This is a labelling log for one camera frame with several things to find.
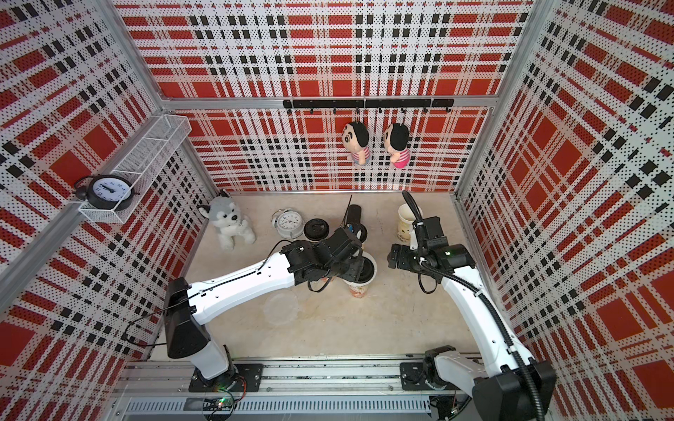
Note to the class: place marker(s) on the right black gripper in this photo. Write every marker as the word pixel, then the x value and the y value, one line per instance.
pixel 404 260

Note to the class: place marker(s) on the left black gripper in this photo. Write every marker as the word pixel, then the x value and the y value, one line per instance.
pixel 355 266

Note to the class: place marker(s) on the black cup lid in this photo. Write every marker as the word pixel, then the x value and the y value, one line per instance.
pixel 316 230
pixel 368 271
pixel 360 232

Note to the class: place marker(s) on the paper cup red flowers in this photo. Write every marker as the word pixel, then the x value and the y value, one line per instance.
pixel 358 289

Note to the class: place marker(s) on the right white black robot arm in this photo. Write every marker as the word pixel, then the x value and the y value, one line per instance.
pixel 508 383

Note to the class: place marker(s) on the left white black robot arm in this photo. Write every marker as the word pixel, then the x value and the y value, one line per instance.
pixel 190 307

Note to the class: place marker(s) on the far right paper cup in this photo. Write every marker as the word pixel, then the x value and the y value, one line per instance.
pixel 405 220

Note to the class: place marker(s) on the black glasses case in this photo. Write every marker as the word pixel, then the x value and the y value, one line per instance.
pixel 354 215

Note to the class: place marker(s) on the white twin-bell alarm clock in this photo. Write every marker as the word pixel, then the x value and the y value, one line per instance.
pixel 289 223

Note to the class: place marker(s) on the translucent paper disc front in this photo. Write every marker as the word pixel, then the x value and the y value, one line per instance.
pixel 281 308

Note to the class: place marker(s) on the hanging boy doll striped shirt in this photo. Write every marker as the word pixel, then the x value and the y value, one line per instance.
pixel 356 139

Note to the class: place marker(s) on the hanging doll pink shirt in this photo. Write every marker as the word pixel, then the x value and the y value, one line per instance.
pixel 396 144

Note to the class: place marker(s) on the grey husky plush toy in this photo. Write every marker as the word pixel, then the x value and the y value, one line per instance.
pixel 228 220

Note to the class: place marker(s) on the black alarm clock on shelf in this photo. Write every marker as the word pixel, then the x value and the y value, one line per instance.
pixel 105 192

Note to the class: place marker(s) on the black wall hook rail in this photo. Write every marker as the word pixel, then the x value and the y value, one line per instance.
pixel 358 104

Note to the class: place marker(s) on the green circuit board with wires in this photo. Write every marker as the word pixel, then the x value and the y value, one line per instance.
pixel 221 408

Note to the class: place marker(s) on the white wire wall shelf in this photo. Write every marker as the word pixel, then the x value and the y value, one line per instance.
pixel 142 164

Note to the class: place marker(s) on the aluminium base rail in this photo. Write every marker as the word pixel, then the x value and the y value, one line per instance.
pixel 351 387

